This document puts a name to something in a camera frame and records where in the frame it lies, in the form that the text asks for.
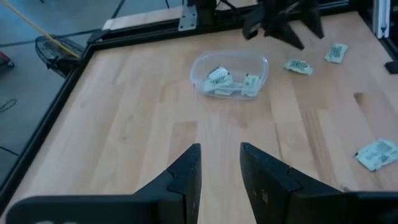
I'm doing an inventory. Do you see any thin looped floor cable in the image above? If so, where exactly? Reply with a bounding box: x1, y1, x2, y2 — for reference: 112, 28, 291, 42
0, 98, 18, 113

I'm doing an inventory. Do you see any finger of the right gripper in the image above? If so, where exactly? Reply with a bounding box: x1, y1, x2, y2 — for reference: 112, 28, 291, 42
264, 21, 305, 51
298, 6, 325, 39

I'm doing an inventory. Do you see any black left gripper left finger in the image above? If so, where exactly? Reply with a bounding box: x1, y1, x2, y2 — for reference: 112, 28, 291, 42
5, 142, 203, 224

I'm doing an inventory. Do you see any silver aluminium extrusion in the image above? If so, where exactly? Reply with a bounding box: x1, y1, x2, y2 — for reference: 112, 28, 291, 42
373, 0, 391, 39

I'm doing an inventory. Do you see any black floor fan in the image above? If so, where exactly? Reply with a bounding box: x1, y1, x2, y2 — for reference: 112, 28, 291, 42
34, 35, 85, 78

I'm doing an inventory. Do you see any clear plastic bin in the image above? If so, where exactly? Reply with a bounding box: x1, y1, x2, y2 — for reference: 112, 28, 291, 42
189, 50, 269, 100

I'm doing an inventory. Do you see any grey metal frame bracket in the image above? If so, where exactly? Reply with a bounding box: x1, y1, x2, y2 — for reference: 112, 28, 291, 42
178, 4, 198, 32

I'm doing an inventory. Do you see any black frame post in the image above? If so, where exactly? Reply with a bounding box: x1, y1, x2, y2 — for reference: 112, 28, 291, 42
198, 0, 218, 26

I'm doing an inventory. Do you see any red black floor object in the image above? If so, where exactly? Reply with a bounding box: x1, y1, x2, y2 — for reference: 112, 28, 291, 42
0, 51, 15, 68

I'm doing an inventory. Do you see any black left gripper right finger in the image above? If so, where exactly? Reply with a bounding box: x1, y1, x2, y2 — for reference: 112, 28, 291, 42
239, 142, 398, 224

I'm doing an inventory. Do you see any small black block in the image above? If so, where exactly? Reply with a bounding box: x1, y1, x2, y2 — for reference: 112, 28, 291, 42
384, 60, 398, 75

